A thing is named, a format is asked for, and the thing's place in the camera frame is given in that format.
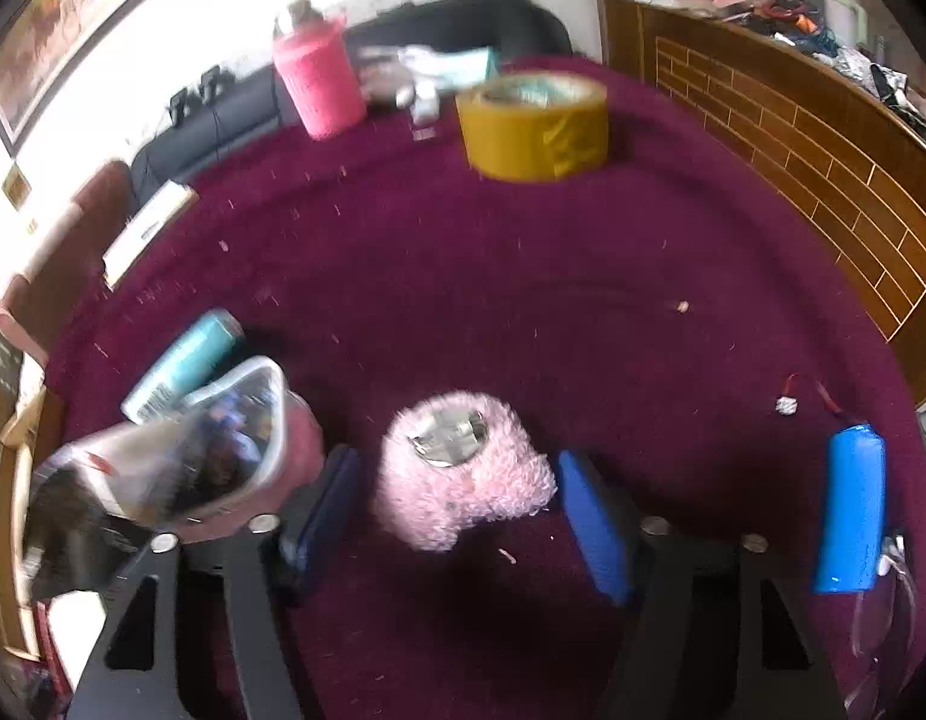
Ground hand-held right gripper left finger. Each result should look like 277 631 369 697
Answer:
65 444 361 720

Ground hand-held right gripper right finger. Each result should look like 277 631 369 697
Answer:
556 450 850 720

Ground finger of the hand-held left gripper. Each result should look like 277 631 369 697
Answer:
23 461 158 602

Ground pink fluffy scrunchie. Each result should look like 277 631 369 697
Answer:
373 390 559 552

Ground clear cartoon print pouch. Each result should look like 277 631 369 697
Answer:
35 356 325 545

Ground teal tube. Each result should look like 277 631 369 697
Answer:
121 309 246 425

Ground maroon tablecloth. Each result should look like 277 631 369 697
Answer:
43 56 926 720

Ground blue battery pack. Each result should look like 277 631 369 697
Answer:
778 375 888 595

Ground brown chair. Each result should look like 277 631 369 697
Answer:
0 159 137 368

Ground clear plastic packaging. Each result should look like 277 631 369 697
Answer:
845 532 923 715

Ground white flat box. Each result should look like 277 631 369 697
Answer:
103 180 200 290

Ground black sofa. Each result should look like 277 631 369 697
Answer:
128 0 575 200

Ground yellow tape roll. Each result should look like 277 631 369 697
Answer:
455 72 610 183

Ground wooden brick pattern cabinet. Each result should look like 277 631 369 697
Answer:
589 0 926 402

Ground pink water bottle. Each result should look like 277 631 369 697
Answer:
272 0 368 140

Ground silver and teal packets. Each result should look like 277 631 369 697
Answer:
355 45 501 121

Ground pile of assorted clutter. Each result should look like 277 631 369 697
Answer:
620 0 926 158

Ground framed wall picture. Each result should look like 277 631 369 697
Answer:
0 0 231 158

